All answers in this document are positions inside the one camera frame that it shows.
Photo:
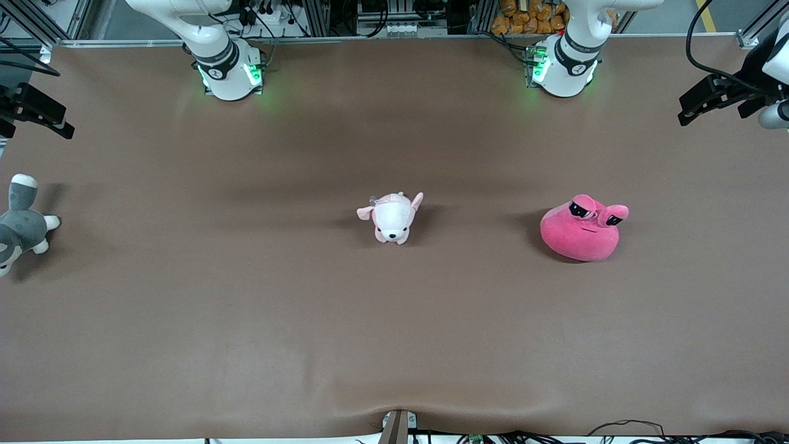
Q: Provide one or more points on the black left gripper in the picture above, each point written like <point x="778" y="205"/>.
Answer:
<point x="753" y="87"/>

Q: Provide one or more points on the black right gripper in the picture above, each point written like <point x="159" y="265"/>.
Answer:
<point x="12" y="103"/>

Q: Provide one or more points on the pink blob plush toy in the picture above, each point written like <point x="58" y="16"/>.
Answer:
<point x="579" y="234"/>

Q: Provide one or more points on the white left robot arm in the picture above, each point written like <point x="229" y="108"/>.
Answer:
<point x="573" y="61"/>

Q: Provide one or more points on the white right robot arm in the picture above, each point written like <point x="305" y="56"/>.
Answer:
<point x="216" y="37"/>

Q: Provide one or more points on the grey white husky plush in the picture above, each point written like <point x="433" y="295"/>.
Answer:
<point x="21" y="228"/>

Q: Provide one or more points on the orange packaged snacks pile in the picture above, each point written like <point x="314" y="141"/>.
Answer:
<point x="530" y="15"/>

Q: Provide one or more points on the white power strip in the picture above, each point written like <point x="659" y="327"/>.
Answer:
<point x="416" y="29"/>

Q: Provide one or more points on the white pink dog plush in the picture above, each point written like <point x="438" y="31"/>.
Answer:
<point x="394" y="219"/>

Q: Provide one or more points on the brown table cover mat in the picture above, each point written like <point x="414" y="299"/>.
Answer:
<point x="394" y="339"/>

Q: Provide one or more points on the small green circuit board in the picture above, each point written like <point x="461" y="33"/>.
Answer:
<point x="475" y="439"/>

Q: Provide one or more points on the small metal edge bracket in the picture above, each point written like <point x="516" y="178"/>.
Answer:
<point x="45" y="55"/>

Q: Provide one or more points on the aluminium corner bracket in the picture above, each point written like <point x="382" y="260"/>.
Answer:
<point x="747" y="38"/>

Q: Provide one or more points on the aluminium frame posts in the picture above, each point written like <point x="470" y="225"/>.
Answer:
<point x="43" y="15"/>

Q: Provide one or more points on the aluminium table edge rail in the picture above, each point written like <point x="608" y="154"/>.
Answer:
<point x="370" y="39"/>

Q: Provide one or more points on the brown camera mount post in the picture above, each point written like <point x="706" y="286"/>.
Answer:
<point x="396" y="428"/>

